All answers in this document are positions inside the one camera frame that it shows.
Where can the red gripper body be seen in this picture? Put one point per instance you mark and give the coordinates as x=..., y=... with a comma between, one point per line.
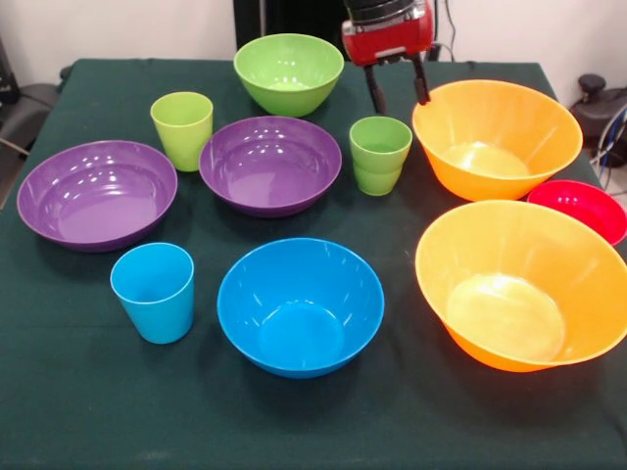
x=387, y=39

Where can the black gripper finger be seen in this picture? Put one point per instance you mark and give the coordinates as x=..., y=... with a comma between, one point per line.
x=421, y=83
x=377, y=93

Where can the green cup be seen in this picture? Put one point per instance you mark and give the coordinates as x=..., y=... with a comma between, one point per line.
x=379, y=134
x=376, y=183

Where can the orange bowl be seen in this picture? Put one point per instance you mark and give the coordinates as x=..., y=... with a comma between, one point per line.
x=519, y=245
x=495, y=122

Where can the red bowl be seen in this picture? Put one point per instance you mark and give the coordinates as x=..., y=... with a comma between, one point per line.
x=583, y=205

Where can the green bowl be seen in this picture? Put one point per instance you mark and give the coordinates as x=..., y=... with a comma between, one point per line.
x=289, y=73

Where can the purple bowl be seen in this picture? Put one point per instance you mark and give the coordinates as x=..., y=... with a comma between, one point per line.
x=269, y=166
x=98, y=196

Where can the yellow-green cup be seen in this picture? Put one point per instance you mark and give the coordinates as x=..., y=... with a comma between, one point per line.
x=181, y=137

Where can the blue bowl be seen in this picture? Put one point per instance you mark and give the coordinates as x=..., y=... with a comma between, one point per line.
x=299, y=294

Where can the blue cup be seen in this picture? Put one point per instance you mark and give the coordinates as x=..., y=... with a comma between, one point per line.
x=157, y=313

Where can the black equipment box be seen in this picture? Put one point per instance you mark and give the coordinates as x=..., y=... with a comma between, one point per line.
x=7, y=78

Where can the dark green table cloth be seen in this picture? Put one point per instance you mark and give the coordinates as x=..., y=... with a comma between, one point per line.
x=73, y=391

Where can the grey pedestal foot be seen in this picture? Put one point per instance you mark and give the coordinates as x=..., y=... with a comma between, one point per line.
x=595, y=105
x=29, y=108

